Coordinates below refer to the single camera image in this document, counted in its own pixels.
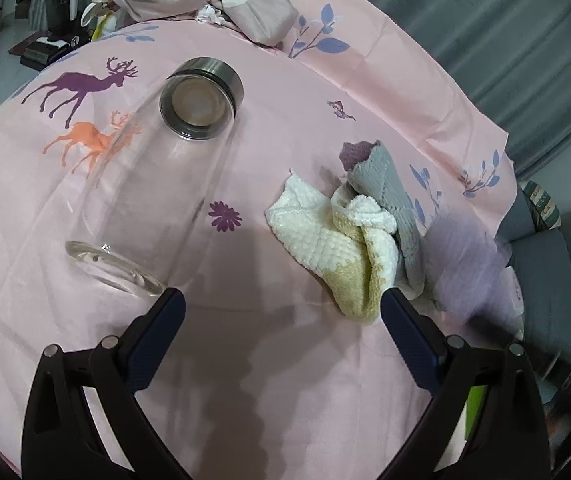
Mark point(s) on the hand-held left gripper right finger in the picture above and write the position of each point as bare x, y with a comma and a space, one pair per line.
410, 340

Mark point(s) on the black box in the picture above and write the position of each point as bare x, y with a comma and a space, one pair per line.
50, 52

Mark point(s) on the pink printed bedsheet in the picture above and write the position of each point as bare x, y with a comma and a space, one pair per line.
265, 385

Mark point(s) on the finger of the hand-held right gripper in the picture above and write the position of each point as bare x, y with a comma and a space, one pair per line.
515, 345

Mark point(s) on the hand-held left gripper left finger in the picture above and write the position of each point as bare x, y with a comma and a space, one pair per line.
155, 340

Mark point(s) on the green bin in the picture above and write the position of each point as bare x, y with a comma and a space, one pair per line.
474, 410

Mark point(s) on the clear glass bottle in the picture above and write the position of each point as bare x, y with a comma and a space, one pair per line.
165, 200

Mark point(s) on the yellow and white fluffy towel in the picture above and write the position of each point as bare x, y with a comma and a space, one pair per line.
325, 245

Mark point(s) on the patterned green cushion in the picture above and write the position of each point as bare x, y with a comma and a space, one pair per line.
540, 205

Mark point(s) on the grey padded cushion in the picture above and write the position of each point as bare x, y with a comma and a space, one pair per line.
565, 285

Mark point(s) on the grey towel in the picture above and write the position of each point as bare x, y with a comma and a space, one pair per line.
385, 185

